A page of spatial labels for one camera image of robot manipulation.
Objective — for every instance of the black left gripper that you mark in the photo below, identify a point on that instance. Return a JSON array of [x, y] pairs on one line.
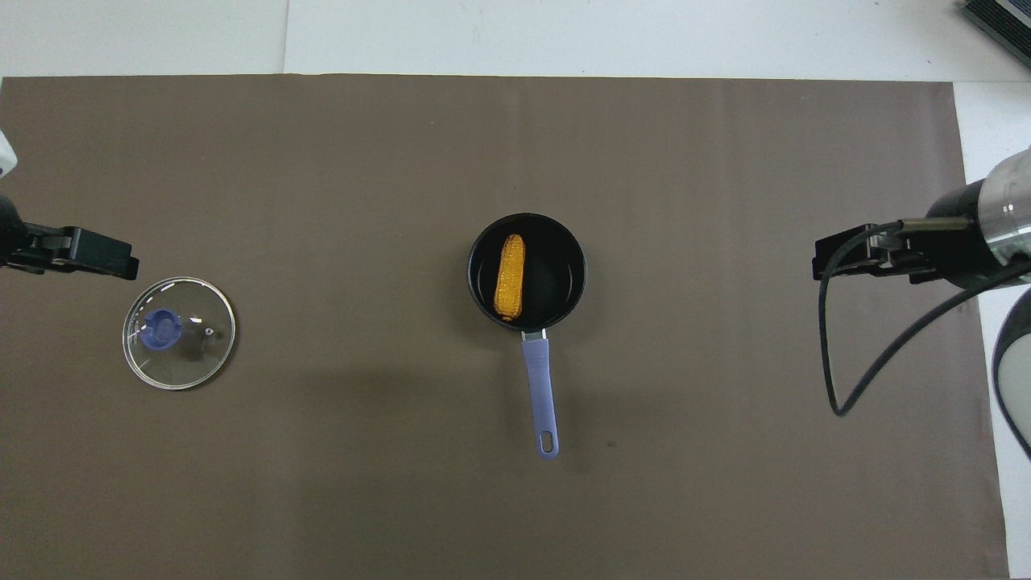
[[12, 238]]

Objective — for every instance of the black ribbed device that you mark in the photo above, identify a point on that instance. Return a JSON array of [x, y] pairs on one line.
[[1003, 20]]

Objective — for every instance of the brown table mat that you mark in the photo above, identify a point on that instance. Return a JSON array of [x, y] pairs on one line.
[[362, 161]]

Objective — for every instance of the glass lid blue knob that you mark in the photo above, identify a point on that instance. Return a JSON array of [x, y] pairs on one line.
[[161, 329]]

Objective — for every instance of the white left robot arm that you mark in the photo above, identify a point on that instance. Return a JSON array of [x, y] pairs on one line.
[[5, 157]]

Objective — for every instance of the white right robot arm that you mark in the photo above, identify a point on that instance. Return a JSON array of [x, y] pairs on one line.
[[1007, 209]]

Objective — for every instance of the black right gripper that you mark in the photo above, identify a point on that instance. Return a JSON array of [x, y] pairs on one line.
[[954, 242]]

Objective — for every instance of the yellow toy corn cob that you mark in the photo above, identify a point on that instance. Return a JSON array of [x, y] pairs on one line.
[[510, 278]]

